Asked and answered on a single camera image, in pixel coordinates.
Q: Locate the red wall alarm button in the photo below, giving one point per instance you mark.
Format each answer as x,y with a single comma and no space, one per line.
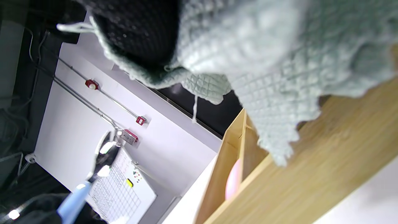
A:
91,84
141,120

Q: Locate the metal conduit pipe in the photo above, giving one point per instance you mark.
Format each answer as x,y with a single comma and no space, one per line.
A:
90,104

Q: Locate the grey red junction box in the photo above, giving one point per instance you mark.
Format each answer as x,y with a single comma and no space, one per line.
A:
129,137

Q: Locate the wooden cutlery tray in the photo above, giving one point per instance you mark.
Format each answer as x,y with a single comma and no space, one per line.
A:
326,161

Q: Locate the white grid chart board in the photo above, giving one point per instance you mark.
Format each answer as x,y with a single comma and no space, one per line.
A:
124,189

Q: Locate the person's left hand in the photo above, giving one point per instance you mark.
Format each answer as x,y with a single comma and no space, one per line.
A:
40,208

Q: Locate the person's right hand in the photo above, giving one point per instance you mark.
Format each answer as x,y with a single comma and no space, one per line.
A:
140,31

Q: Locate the green fish scale cleaning cloth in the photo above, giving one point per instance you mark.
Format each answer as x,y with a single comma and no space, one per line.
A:
264,62

